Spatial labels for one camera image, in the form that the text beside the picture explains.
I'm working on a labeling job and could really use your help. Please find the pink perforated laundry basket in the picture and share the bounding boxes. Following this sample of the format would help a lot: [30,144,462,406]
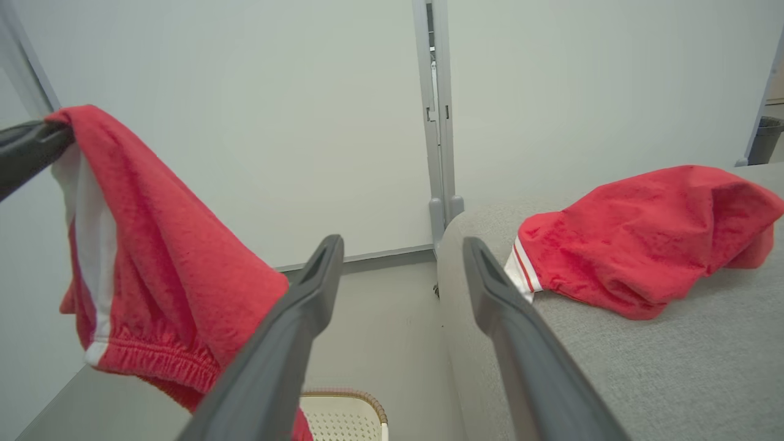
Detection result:
[298,387,390,441]

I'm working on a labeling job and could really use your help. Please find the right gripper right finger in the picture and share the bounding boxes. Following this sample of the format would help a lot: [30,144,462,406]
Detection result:
[463,236,633,441]

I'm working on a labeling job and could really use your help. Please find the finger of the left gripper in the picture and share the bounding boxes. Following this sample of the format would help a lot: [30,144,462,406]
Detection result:
[0,120,75,202]

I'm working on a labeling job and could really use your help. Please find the long grey partition foot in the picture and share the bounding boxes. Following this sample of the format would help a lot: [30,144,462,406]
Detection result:
[428,197,445,252]

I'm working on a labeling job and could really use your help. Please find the grey fabric sofa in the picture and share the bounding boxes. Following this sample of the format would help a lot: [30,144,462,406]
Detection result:
[436,162,784,441]

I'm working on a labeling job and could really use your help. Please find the dark waste bin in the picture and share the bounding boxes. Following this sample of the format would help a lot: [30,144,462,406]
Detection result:
[747,116,784,166]

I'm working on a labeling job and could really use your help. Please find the red shorts with white stripe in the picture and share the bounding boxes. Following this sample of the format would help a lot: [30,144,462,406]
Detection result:
[44,104,314,441]

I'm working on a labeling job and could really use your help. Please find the grey partition edge post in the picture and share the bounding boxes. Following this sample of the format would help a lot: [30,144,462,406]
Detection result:
[735,24,784,168]

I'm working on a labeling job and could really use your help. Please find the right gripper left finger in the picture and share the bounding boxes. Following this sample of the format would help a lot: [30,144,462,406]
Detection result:
[176,235,345,441]

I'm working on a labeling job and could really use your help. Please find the red shirt with striped cuff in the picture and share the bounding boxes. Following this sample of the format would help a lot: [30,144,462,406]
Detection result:
[503,164,784,321]

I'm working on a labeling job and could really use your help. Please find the grey corner partition frame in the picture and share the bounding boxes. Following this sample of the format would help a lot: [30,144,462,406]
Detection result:
[0,0,62,121]

